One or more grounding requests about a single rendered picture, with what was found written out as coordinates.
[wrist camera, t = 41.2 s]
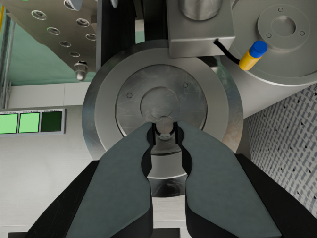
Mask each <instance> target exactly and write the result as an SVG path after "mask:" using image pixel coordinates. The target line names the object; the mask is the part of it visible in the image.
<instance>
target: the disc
mask: <svg viewBox="0 0 317 238"><path fill-rule="evenodd" d="M153 48H169V42H168V40H166V39H160V40H150V41H145V42H140V43H137V44H134V45H132V46H130V47H127V48H125V49H123V50H122V51H120V52H119V53H117V54H116V55H114V56H113V57H112V58H110V59H109V60H108V61H107V62H106V63H105V64H104V65H103V66H102V67H101V68H100V69H99V71H98V72H97V73H96V75H95V76H94V78H93V80H92V81H91V83H90V85H89V87H88V90H87V92H86V95H85V98H84V102H83V109H82V129H83V136H84V140H85V143H86V146H87V149H88V151H89V153H90V155H91V157H92V158H93V160H99V159H100V158H101V156H102V155H103V154H104V153H105V152H106V150H105V148H104V147H103V145H102V143H101V141H100V139H99V136H98V133H97V130H96V126H95V119H94V109H95V102H96V98H97V94H98V91H99V89H100V86H101V84H102V82H103V81H104V79H105V78H106V76H107V75H108V73H109V72H110V71H111V70H112V69H113V68H114V67H115V66H116V65H117V64H118V63H119V62H121V61H122V60H124V59H125V58H127V57H129V56H130V55H133V54H135V53H137V52H140V51H143V50H147V49H153ZM197 58H199V59H201V60H202V61H204V62H205V63H206V64H207V65H208V66H209V67H210V68H211V69H212V70H213V71H214V72H215V73H216V75H217V76H218V78H219V79H220V81H221V83H222V85H223V87H224V89H225V92H226V95H227V99H228V105H229V121H228V127H227V130H226V134H225V137H224V139H223V141H222V143H224V144H225V145H226V146H228V147H229V148H230V149H231V150H232V151H233V152H235V153H236V150H237V148H238V146H239V143H240V140H241V136H242V130H243V106H242V100H241V96H240V93H239V90H238V88H237V86H236V84H235V82H234V80H233V78H232V77H231V75H230V74H229V72H228V71H227V70H226V68H225V67H224V66H223V65H222V64H221V63H220V62H219V61H218V60H217V59H216V58H214V57H213V56H199V57H197ZM180 150H181V149H179V150H177V151H175V152H171V153H151V154H156V155H165V154H172V153H176V152H178V151H180ZM187 176H188V175H187V174H185V175H183V176H179V177H176V178H167V179H156V178H148V180H149V182H150V186H151V194H152V197H158V198H167V197H176V196H182V195H185V181H186V179H187Z"/></svg>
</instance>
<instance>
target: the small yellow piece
mask: <svg viewBox="0 0 317 238"><path fill-rule="evenodd" d="M213 43H214V44H215V45H216V46H217V47H218V48H219V49H220V50H221V51H222V52H223V53H224V54H225V55H226V56H227V57H228V58H229V59H230V60H231V61H232V62H234V63H235V64H237V65H239V67H240V68H241V69H243V70H249V69H251V68H252V67H253V66H254V65H255V64H256V62H257V61H258V60H259V59H260V58H261V57H262V55H263V54H264V53H265V52H266V51H267V44H266V43H265V42H264V41H256V42H254V44H253V45H252V46H251V47H250V48H249V49H248V50H247V52H246V53H245V54H244V56H243V57H242V59H241V60H239V59H237V58H236V57H234V56H233V55H232V54H231V53H230V52H229V51H228V50H227V49H226V48H225V46H224V45H223V44H222V43H220V42H219V41H215V42H213Z"/></svg>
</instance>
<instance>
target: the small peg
mask: <svg viewBox="0 0 317 238"><path fill-rule="evenodd" d="M154 124H155V132H156V134H157V136H158V137H159V138H160V139H162V140H168V139H170V138H171V137H172V136H173V134H174V131H175V122H174V120H173V119H172V118H171V117H169V116H160V117H158V118H157V119H156V121H155V123H154Z"/></svg>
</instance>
